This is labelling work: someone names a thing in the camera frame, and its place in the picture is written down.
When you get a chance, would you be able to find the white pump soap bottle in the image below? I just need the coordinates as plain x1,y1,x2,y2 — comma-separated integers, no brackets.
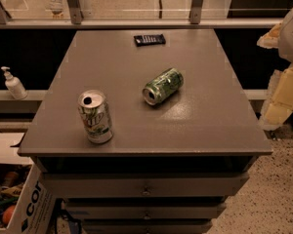
1,66,27,99

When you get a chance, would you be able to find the white cardboard box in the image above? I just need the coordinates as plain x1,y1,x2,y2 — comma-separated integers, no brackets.
0,133,56,234

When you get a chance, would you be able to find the green soda can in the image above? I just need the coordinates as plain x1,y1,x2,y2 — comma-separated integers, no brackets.
142,68,184,105

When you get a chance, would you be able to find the orange ball in box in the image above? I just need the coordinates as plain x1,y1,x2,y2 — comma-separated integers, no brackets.
2,205,16,225

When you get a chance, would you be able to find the grey drawer cabinet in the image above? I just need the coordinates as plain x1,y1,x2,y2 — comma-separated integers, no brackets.
20,29,271,234

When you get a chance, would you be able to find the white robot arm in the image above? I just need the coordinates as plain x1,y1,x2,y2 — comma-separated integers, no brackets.
257,8,293,131

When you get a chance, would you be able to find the white 7up can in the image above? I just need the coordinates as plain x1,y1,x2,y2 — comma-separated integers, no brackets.
78,90,113,143

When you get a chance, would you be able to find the metal railing frame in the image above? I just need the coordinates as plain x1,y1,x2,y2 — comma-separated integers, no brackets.
0,0,293,29

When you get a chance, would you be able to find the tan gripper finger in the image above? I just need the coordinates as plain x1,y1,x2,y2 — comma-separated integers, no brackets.
259,63,293,131
257,23,281,49

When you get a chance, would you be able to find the dark rxbar blueberry wrapper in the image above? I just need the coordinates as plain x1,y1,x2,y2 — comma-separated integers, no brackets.
134,34,166,47

